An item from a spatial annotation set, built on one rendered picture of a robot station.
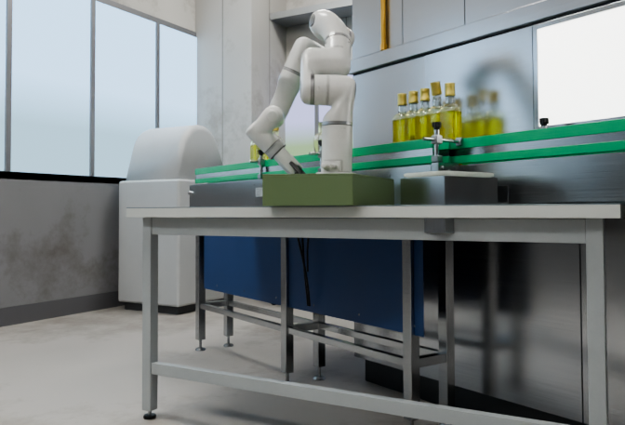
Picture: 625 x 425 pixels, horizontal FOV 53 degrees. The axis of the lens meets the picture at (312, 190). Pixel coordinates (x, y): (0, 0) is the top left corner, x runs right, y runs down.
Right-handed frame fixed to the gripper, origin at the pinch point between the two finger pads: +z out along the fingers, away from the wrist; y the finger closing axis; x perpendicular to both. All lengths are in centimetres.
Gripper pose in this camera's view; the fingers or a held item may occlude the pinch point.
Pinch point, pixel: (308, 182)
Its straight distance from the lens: 221.9
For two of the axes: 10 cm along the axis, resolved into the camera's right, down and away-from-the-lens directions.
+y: 1.0, -0.3, -9.9
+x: 7.0, -7.1, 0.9
